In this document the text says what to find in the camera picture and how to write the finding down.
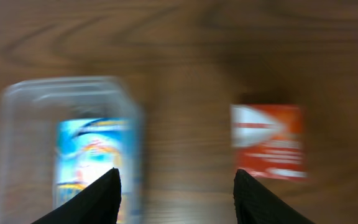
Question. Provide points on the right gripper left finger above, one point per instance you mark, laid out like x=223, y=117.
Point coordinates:
x=99, y=203

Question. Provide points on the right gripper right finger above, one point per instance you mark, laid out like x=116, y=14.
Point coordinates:
x=255, y=204

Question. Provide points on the blue fever patch box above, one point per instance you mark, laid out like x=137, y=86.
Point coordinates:
x=86, y=149

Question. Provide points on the red white medicine box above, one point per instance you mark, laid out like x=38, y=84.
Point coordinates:
x=267, y=139

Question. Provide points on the clear plastic container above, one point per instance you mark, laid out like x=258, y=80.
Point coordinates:
x=30, y=112

